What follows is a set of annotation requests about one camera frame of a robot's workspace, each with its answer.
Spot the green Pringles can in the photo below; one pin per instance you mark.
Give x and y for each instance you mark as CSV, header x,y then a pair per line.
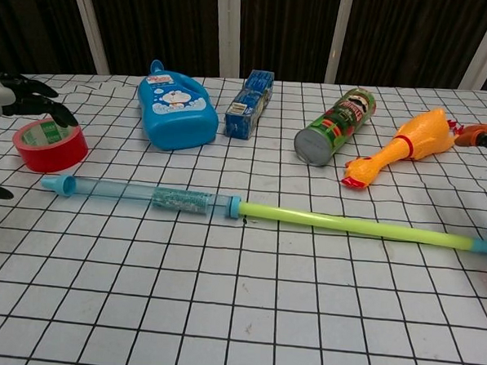
x,y
340,122

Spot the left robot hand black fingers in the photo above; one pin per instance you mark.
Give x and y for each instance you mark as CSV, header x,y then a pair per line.
x,y
23,97

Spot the blue cartoon detergent bottle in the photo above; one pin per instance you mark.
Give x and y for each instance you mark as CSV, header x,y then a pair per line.
x,y
177,117

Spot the green blue water squirter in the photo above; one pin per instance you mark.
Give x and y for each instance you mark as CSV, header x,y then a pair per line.
x,y
327,220

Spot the blue rectangular package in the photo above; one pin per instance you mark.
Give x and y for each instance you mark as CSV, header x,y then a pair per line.
x,y
243,117

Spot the white black grid tablecloth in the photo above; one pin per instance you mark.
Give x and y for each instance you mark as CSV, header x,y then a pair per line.
x,y
221,304

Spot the yellow rubber chicken toy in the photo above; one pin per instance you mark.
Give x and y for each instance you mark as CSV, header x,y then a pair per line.
x,y
417,134

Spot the red tape roll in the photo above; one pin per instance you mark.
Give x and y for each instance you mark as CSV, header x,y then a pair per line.
x,y
53,154

